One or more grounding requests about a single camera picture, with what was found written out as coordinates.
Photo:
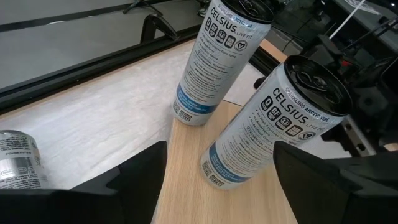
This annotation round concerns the wooden shelf with black frame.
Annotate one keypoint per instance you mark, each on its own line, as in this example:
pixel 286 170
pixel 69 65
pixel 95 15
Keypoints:
pixel 186 186

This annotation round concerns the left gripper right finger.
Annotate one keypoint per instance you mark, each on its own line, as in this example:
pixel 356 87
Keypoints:
pixel 326 193

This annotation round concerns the Celsius Arctic Vibe can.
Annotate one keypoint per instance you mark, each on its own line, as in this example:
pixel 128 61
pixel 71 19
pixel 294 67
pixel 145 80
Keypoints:
pixel 214 68
pixel 264 140

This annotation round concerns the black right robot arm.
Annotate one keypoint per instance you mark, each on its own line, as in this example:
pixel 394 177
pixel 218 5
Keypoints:
pixel 370 99

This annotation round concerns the Celsius Tropical Vibe can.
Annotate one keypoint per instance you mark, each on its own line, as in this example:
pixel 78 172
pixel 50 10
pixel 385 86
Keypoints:
pixel 18 161

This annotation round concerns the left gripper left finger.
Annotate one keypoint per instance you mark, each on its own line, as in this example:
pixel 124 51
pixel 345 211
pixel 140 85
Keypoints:
pixel 133 193

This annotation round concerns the black aluminium table frame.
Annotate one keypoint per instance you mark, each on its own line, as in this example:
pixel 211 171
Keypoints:
pixel 77 74

